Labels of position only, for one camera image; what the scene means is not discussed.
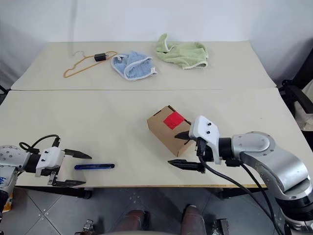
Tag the small metal foot piece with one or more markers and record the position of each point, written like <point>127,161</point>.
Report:
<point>220,226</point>
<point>88,225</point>

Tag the light blue towel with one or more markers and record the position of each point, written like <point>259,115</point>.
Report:
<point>134,67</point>

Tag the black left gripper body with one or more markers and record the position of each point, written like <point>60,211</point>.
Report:
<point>57,170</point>

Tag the red tape patch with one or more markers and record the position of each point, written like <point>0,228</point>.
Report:
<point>173,120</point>

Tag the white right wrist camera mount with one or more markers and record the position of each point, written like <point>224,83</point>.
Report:
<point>205,127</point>

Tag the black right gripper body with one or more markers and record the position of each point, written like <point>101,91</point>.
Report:
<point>206,156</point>

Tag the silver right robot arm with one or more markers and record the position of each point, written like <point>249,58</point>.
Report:
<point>256,144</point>

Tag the black table leg frame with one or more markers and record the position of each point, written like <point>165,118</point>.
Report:
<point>73,192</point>

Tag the dark brown rounded shape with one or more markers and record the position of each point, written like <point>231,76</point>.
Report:
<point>134,220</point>
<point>193,220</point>

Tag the black power adapter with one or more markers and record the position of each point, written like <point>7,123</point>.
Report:
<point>99,57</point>

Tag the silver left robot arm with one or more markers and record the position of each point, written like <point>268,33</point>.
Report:
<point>9,156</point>

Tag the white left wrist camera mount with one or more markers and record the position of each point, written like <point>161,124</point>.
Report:
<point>50,156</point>

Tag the black furniture piece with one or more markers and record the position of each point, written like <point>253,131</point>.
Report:
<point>3,89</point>

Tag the brown cardboard box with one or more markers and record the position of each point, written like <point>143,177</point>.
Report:
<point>161,132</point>

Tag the orange yellow packet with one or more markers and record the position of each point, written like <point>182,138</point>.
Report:
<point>8,203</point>

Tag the light green towel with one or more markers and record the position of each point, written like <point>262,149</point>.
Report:
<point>183,54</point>

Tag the black office chair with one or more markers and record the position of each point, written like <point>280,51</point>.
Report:
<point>299,95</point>

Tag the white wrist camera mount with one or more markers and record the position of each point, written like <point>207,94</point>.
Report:
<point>50,156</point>
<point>205,127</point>

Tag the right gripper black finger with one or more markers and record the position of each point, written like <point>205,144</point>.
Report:
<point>185,164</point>
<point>184,135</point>

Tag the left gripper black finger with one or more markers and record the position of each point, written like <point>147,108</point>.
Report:
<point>75,153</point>
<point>68,183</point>

